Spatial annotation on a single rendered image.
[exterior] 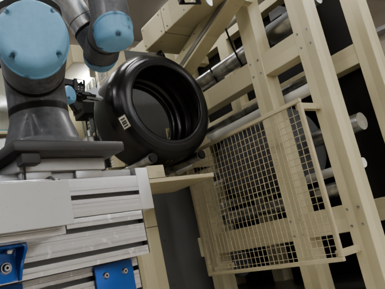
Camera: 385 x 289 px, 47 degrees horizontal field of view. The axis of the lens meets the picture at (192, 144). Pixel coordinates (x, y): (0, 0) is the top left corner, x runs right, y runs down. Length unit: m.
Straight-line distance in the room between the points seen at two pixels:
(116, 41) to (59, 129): 0.20
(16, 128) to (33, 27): 0.20
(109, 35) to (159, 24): 1.73
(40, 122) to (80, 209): 0.18
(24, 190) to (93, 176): 0.24
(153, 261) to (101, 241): 1.47
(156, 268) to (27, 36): 1.72
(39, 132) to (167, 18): 1.74
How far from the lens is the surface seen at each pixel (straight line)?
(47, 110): 0.89
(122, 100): 2.02
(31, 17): 0.80
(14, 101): 0.92
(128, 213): 0.91
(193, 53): 2.51
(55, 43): 0.79
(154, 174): 1.97
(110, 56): 0.97
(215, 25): 2.41
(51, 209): 0.69
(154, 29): 2.60
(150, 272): 2.31
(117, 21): 0.86
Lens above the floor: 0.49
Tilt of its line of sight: 12 degrees up
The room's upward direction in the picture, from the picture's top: 12 degrees counter-clockwise
